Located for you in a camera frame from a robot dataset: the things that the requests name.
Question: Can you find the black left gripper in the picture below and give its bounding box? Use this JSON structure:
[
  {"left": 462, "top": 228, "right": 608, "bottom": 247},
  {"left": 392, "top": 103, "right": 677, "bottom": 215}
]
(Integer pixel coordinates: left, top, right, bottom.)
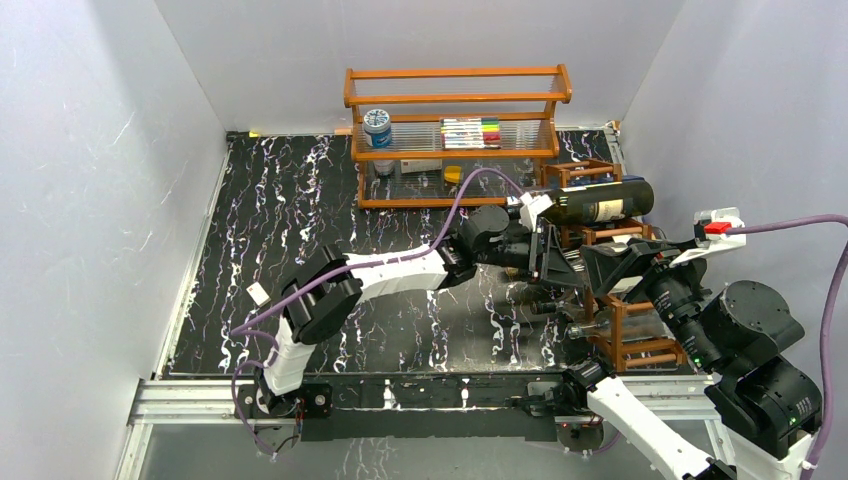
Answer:
[{"left": 475, "top": 228, "right": 583, "bottom": 292}]

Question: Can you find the dark green wine bottle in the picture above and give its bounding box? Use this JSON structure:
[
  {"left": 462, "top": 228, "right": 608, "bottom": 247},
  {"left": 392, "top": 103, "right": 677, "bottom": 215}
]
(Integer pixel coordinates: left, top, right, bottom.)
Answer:
[{"left": 507, "top": 179, "right": 655, "bottom": 226}]

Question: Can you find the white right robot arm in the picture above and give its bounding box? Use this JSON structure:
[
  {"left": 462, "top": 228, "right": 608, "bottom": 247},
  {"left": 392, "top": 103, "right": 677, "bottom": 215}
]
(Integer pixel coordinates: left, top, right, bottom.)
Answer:
[{"left": 516, "top": 239, "right": 823, "bottom": 479}]

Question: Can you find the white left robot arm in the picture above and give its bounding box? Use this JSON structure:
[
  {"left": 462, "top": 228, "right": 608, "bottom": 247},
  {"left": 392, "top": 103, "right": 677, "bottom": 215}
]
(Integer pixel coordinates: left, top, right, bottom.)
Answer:
[{"left": 254, "top": 205, "right": 584, "bottom": 417}]

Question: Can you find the wooden wine rack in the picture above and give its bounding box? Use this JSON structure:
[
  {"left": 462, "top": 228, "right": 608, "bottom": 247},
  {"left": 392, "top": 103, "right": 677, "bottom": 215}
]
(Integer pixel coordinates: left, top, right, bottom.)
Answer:
[{"left": 541, "top": 159, "right": 687, "bottom": 372}]

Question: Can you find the yellow small object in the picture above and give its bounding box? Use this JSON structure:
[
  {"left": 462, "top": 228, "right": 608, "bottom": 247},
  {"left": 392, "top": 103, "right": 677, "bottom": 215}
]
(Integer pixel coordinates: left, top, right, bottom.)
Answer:
[{"left": 442, "top": 165, "right": 463, "bottom": 185}]

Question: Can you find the marker pen set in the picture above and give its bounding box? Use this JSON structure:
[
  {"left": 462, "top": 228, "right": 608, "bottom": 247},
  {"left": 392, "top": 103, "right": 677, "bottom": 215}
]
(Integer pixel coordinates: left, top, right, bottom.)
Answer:
[{"left": 440, "top": 116, "right": 502, "bottom": 150}]

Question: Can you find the white small box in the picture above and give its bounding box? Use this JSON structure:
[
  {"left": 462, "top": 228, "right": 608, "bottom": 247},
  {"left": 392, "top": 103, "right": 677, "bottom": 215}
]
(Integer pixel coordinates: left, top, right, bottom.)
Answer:
[{"left": 400, "top": 159, "right": 442, "bottom": 174}]

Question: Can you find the orange wooden shelf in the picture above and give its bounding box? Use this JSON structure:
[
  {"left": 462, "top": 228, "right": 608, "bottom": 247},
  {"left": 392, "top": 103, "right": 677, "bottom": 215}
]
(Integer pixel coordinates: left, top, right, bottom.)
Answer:
[{"left": 343, "top": 64, "right": 573, "bottom": 183}]

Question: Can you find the blue lidded jar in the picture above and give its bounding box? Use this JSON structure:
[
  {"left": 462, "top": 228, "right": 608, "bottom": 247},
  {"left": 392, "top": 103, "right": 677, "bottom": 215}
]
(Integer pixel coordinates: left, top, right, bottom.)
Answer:
[{"left": 362, "top": 108, "right": 392, "bottom": 149}]

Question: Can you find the small white card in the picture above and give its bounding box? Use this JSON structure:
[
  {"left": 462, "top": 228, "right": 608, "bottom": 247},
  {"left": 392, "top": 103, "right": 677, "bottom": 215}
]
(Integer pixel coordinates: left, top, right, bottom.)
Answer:
[{"left": 247, "top": 282, "right": 270, "bottom": 307}]

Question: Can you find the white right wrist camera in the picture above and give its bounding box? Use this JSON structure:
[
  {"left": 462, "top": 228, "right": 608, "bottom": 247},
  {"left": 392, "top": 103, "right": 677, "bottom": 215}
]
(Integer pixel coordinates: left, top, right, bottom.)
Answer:
[{"left": 671, "top": 207, "right": 747, "bottom": 267}]

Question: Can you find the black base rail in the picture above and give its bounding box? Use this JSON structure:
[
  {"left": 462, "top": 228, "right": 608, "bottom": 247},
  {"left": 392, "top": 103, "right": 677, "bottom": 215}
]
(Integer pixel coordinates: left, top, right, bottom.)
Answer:
[{"left": 236, "top": 372, "right": 606, "bottom": 450}]

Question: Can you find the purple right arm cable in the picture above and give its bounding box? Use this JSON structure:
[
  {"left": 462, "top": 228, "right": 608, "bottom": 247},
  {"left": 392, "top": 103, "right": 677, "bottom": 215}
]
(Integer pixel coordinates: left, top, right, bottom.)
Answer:
[{"left": 728, "top": 213, "right": 848, "bottom": 475}]

